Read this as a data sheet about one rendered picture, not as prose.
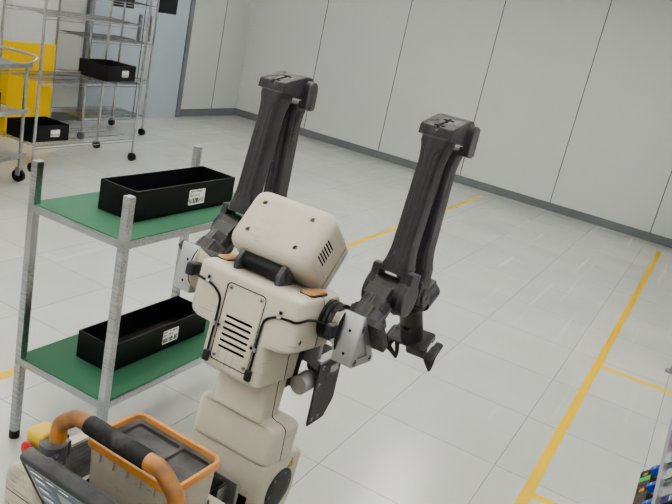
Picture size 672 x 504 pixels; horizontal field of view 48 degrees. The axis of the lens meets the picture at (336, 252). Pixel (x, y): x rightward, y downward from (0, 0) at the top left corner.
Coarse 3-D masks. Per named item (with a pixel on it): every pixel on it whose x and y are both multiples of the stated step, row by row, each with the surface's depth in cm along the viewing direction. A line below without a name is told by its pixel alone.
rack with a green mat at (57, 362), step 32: (32, 160) 256; (192, 160) 333; (32, 192) 258; (96, 192) 287; (32, 224) 262; (64, 224) 254; (96, 224) 253; (128, 224) 241; (160, 224) 267; (192, 224) 274; (32, 256) 266; (128, 256) 246; (32, 288) 271; (32, 352) 283; (64, 352) 288; (160, 352) 304; (192, 352) 310; (64, 384) 268; (96, 384) 271; (128, 384) 276; (96, 416) 263
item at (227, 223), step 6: (228, 216) 182; (234, 216) 182; (240, 216) 183; (216, 222) 180; (222, 222) 180; (228, 222) 181; (234, 222) 181; (210, 228) 179; (216, 228) 179; (222, 228) 179; (228, 228) 178; (234, 228) 179; (228, 234) 177; (234, 246) 181
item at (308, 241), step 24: (264, 192) 165; (264, 216) 160; (288, 216) 159; (312, 216) 157; (240, 240) 160; (264, 240) 157; (288, 240) 156; (312, 240) 155; (336, 240) 160; (288, 264) 154; (312, 264) 154; (336, 264) 164
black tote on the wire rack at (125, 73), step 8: (88, 64) 680; (96, 64) 676; (104, 64) 710; (112, 64) 717; (120, 64) 713; (88, 72) 682; (96, 72) 678; (104, 72) 675; (112, 72) 679; (120, 72) 689; (128, 72) 700; (104, 80) 677; (112, 80) 683; (120, 80) 693; (128, 80) 703
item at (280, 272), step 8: (240, 256) 158; (248, 256) 159; (256, 256) 158; (240, 264) 159; (248, 264) 158; (256, 264) 157; (264, 264) 157; (272, 264) 156; (256, 272) 158; (264, 272) 157; (272, 272) 156; (280, 272) 154; (288, 272) 155; (280, 280) 154; (288, 280) 156
